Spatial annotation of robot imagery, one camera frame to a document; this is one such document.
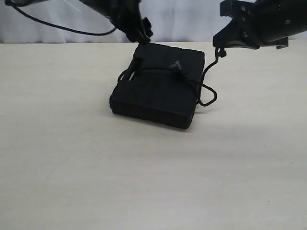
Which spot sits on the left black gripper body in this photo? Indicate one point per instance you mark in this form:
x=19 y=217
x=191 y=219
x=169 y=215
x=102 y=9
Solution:
x=126 y=16

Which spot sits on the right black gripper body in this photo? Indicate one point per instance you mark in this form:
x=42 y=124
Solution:
x=240 y=33

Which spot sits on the black plastic carry case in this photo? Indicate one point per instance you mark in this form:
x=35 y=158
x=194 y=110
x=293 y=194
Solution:
x=160 y=85

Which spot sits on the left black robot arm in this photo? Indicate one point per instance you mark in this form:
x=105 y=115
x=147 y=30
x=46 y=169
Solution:
x=103 y=7

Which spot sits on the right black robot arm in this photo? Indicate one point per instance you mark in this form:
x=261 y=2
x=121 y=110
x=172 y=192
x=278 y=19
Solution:
x=261 y=23

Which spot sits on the white backdrop curtain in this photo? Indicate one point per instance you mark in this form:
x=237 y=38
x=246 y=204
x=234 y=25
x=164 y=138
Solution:
x=172 y=21

